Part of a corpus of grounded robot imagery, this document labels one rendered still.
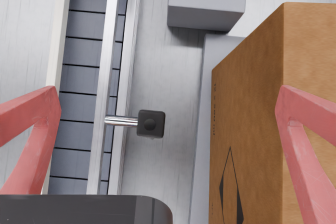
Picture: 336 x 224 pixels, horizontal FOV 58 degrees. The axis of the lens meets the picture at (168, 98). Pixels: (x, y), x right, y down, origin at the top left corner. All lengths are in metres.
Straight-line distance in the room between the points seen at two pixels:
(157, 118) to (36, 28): 0.27
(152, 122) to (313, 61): 0.16
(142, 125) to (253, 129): 0.13
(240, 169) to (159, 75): 0.24
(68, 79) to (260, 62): 0.28
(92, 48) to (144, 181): 0.21
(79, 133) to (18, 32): 0.20
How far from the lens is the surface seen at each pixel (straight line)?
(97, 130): 0.34
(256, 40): 0.25
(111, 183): 0.43
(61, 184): 0.45
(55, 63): 0.41
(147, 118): 0.33
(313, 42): 0.20
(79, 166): 0.44
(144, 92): 0.47
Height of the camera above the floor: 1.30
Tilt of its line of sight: 86 degrees down
